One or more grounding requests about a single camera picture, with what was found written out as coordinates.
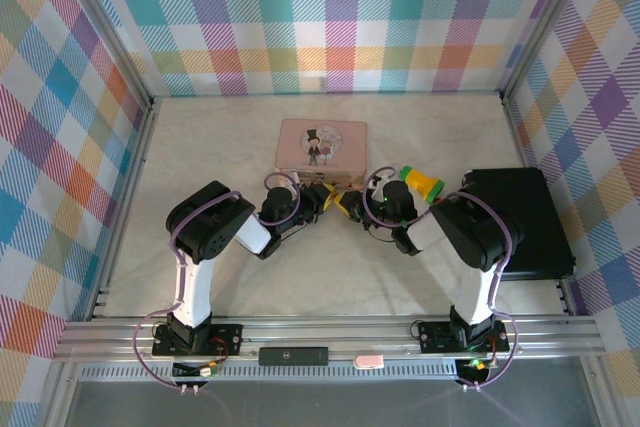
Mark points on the aluminium frame post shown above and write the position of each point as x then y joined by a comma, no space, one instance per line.
105,27
542,17

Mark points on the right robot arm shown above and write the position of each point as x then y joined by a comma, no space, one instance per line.
475,292

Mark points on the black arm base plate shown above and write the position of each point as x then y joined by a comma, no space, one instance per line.
435,337
225,339

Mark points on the yellow green plastic toy cylinder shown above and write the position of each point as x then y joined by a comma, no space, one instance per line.
422,184

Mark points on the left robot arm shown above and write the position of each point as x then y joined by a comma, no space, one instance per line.
195,287

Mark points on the pink tin box with cartoon couple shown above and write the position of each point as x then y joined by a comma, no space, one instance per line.
322,147

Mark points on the black rectangular tray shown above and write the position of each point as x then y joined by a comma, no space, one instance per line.
540,227

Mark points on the black rectangular device with logo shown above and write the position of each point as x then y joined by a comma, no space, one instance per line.
293,356

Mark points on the wide aluminium frame rail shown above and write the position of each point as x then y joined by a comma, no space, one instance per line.
325,334

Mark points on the small pink white clip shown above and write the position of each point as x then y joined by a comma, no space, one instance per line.
369,361

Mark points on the orange connector with green light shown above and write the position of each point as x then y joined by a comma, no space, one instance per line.
475,367

